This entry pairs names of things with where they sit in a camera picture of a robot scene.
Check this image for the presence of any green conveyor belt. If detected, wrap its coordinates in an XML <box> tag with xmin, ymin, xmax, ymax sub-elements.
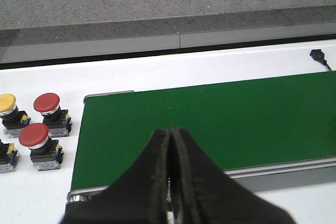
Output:
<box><xmin>70</xmin><ymin>71</ymin><xmax>336</xmax><ymax>191</ymax></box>

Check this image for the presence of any grey stone slab left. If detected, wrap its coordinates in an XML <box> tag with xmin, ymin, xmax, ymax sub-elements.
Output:
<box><xmin>1</xmin><ymin>0</ymin><xmax>335</xmax><ymax>47</ymax></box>

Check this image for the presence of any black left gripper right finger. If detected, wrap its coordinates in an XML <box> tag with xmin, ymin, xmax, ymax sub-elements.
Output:
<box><xmin>168</xmin><ymin>127</ymin><xmax>294</xmax><ymax>223</ymax></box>

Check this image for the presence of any black push button block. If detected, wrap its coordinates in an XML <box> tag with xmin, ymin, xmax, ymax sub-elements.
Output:
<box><xmin>0</xmin><ymin>141</ymin><xmax>19</xmax><ymax>173</ymax></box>

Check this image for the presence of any black sensor with cable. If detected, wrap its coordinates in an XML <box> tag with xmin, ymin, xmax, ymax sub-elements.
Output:
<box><xmin>310</xmin><ymin>49</ymin><xmax>332</xmax><ymax>71</ymax></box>

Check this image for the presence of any red push button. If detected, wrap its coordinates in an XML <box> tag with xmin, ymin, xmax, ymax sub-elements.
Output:
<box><xmin>18</xmin><ymin>123</ymin><xmax>64</xmax><ymax>171</ymax></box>
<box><xmin>34</xmin><ymin>93</ymin><xmax>72</xmax><ymax>137</ymax></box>

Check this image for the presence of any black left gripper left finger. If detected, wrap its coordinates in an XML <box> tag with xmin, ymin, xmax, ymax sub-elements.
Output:
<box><xmin>61</xmin><ymin>130</ymin><xmax>168</xmax><ymax>223</ymax></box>

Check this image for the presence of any yellow push button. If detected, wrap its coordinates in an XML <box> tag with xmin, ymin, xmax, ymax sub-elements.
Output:
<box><xmin>1</xmin><ymin>93</ymin><xmax>31</xmax><ymax>138</ymax></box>

